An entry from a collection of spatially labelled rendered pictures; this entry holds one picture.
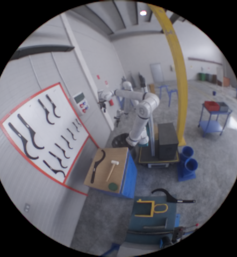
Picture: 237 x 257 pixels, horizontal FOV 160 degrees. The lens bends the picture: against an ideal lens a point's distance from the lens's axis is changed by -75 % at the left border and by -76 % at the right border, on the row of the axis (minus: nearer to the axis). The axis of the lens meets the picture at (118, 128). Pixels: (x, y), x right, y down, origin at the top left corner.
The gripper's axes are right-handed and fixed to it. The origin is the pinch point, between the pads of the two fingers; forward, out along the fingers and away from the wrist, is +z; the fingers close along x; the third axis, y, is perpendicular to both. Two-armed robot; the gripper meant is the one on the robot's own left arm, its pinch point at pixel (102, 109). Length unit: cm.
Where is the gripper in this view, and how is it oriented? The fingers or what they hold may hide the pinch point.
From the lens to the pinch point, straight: 132.4
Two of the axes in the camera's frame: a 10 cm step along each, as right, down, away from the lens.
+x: 5.9, 6.4, -5.0
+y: -8.1, 4.6, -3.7
